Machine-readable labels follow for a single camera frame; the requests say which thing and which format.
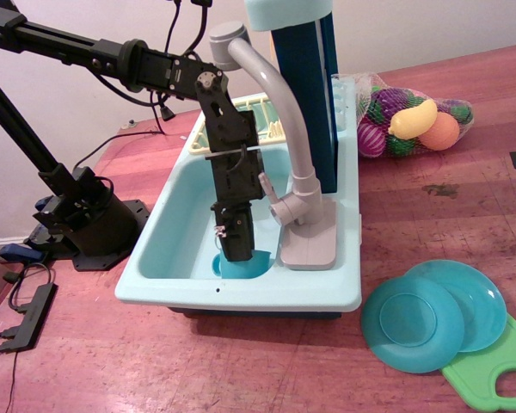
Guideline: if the yellow toy banana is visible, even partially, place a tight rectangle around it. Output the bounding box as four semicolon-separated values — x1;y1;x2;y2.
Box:
388;99;438;140

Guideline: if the teal plastic cup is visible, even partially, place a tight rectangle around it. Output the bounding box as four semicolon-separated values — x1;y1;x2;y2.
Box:
212;250;272;280

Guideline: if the green cutting board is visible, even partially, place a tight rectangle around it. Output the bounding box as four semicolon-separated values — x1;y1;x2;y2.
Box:
441;316;516;412

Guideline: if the hanging black cable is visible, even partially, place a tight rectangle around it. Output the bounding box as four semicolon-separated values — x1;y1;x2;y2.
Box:
165;0;182;55
184;0;212;59

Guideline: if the mesh bag of toy fruit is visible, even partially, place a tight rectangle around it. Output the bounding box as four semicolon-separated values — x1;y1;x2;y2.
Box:
332;72;474;158

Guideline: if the front teal plate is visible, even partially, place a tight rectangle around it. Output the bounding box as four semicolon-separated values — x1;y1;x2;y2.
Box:
361;276;465;373

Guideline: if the teal plate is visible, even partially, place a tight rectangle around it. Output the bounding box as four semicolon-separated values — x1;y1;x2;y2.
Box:
405;259;507;353
361;276;465;373

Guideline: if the black usb hub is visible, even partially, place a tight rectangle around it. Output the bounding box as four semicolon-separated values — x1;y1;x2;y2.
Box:
0;282;58;353

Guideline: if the orange toy fruit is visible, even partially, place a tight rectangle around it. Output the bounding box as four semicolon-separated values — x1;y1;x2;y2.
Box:
419;112;460;151

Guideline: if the light blue toy sink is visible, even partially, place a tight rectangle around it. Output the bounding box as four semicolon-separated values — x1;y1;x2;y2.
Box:
115;80;361;312

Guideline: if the yellow dish rack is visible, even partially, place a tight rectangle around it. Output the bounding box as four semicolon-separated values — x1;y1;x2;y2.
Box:
186;93;286;155

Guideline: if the rear teal plate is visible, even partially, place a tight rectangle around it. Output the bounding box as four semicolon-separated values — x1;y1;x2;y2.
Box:
405;259;507;353

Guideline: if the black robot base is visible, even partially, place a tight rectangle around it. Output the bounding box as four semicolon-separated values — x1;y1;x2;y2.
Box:
24;163;150;272

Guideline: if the right hanging black cable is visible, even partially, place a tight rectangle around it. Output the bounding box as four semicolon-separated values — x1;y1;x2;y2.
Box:
184;0;212;59

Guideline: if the blue clamp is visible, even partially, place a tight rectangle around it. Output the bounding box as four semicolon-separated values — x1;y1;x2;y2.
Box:
0;243;46;263

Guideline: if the left hanging black cable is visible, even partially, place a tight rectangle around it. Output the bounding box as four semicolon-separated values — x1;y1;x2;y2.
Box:
165;0;182;55

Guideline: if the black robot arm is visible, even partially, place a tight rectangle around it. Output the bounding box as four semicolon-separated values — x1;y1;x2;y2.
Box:
0;6;263;270

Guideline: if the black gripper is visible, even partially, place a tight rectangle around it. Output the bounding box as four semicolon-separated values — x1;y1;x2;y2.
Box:
205;149;264;262

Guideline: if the grey toy faucet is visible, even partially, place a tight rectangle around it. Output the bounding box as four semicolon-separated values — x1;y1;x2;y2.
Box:
209;22;336;270

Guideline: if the dark blue water tower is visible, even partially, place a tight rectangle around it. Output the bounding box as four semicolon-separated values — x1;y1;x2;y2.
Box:
243;0;341;194

